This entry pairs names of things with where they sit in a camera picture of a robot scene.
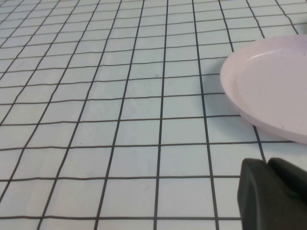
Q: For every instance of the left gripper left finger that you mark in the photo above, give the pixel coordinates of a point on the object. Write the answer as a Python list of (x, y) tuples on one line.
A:
[(259, 203)]

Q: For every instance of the pink round plate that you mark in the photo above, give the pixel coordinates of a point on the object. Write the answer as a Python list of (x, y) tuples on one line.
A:
[(271, 91)]

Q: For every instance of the white grid tablecloth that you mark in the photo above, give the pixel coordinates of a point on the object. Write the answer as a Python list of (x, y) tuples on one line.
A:
[(120, 107)]

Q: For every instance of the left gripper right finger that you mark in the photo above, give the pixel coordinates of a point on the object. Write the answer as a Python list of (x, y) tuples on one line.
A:
[(292, 182)]

